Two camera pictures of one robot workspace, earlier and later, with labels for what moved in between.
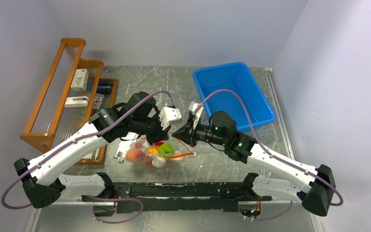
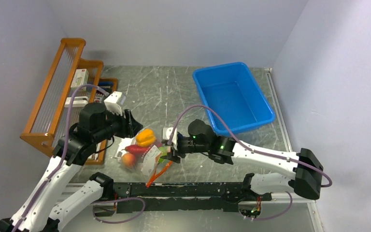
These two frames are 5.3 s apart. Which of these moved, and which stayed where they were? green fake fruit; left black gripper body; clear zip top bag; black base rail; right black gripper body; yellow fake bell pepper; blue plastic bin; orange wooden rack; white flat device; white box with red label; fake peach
Moved: yellow fake bell pepper; fake peach; left black gripper body; right black gripper body; clear zip top bag
Stayed: black base rail; blue plastic bin; white box with red label; white flat device; green fake fruit; orange wooden rack
